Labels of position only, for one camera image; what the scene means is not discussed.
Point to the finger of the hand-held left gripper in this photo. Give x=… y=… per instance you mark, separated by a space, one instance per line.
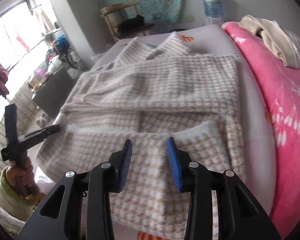
x=11 y=122
x=40 y=133

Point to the beige white checked blanket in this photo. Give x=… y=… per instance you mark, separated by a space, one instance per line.
x=152 y=92

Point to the beige jacket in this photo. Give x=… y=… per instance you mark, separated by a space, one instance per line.
x=267 y=33

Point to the pink floral blanket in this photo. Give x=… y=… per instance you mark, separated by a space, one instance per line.
x=285 y=105

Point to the dark grey board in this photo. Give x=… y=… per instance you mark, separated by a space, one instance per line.
x=52 y=92

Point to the black bag on chair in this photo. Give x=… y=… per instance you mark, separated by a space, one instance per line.
x=131 y=22

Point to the wooden chair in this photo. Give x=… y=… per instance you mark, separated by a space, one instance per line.
x=115 y=12

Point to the person's left hand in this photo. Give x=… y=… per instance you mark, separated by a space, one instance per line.
x=31 y=180

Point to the person's left forearm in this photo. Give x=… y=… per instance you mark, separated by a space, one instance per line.
x=7 y=205

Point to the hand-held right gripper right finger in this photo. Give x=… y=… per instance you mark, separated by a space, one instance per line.
x=173 y=165

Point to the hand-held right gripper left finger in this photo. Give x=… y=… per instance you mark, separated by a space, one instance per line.
x=123 y=165

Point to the beige shoe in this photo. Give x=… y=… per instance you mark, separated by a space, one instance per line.
x=42 y=120

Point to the grey garment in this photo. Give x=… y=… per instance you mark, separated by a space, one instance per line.
x=298 y=45

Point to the blue water bottle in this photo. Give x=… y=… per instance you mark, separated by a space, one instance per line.
x=212 y=3

